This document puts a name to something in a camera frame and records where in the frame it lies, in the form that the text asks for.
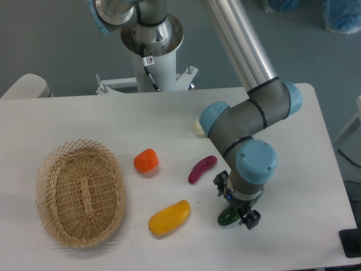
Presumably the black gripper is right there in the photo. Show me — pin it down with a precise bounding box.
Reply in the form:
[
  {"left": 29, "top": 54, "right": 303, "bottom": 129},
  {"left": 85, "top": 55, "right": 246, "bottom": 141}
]
[{"left": 213, "top": 171, "right": 261, "bottom": 230}]

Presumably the dark green cucumber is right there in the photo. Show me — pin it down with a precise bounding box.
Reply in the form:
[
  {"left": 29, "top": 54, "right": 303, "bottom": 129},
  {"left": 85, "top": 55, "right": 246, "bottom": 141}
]
[{"left": 218, "top": 189, "right": 263, "bottom": 226}]

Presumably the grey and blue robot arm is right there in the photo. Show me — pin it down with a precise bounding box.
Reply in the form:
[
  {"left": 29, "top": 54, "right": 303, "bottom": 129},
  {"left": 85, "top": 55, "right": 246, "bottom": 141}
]
[{"left": 87, "top": 1, "right": 302, "bottom": 229}]

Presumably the purple sweet potato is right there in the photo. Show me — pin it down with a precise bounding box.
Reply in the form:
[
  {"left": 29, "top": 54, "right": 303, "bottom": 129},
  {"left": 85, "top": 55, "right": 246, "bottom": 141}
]
[{"left": 188, "top": 155, "right": 218, "bottom": 185}]

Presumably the yellow mango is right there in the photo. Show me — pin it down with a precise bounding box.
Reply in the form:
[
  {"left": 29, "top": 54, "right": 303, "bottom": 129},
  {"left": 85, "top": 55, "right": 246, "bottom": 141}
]
[{"left": 148, "top": 200, "right": 191, "bottom": 235}]

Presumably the orange bell pepper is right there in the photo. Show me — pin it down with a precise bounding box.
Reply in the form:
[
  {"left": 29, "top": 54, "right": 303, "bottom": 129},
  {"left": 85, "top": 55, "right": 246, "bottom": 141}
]
[{"left": 133, "top": 148, "right": 159, "bottom": 173}]

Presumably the black device at table edge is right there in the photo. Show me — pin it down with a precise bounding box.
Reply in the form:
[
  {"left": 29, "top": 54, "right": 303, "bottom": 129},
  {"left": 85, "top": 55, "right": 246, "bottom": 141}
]
[{"left": 339, "top": 229, "right": 360, "bottom": 258}]

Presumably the white furniture at right edge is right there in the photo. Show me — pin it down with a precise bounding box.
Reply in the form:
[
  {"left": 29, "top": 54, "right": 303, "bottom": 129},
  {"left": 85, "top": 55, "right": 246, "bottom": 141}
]
[{"left": 333, "top": 96, "right": 360, "bottom": 146}]

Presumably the woven wicker basket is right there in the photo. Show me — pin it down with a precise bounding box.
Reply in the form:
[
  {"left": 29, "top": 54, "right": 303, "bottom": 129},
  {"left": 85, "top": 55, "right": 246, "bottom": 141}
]
[{"left": 36, "top": 139, "right": 126, "bottom": 248}]

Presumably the blue plastic bag left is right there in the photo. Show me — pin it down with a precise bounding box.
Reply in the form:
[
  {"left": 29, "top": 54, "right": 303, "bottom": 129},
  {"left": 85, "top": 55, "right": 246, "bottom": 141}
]
[{"left": 261, "top": 0, "right": 301, "bottom": 12}]

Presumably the blue plastic bag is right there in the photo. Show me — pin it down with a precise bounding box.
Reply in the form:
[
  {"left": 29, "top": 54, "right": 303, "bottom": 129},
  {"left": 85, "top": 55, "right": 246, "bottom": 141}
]
[
  {"left": 323, "top": 0, "right": 360, "bottom": 34},
  {"left": 261, "top": 0, "right": 301, "bottom": 12}
]

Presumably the blue plastic bag right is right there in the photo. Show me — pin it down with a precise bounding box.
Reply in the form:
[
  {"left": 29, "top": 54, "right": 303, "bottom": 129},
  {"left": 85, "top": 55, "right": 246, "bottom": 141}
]
[{"left": 323, "top": 0, "right": 360, "bottom": 34}]

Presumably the white chair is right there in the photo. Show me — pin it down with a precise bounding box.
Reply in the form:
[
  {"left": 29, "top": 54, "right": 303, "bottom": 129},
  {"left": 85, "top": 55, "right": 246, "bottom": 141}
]
[{"left": 1, "top": 73, "right": 54, "bottom": 100}]

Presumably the black floor cable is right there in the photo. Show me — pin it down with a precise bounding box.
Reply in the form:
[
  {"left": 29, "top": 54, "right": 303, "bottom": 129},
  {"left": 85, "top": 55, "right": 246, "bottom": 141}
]
[{"left": 337, "top": 147, "right": 361, "bottom": 168}]

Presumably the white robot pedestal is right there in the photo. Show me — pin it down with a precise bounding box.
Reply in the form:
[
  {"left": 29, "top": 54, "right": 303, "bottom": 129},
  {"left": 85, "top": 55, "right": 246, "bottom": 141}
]
[{"left": 96, "top": 14, "right": 199, "bottom": 95}]

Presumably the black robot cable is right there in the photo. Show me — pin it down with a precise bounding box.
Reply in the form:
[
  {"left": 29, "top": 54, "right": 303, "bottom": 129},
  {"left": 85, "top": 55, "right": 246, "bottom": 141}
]
[{"left": 140, "top": 42, "right": 162, "bottom": 92}]

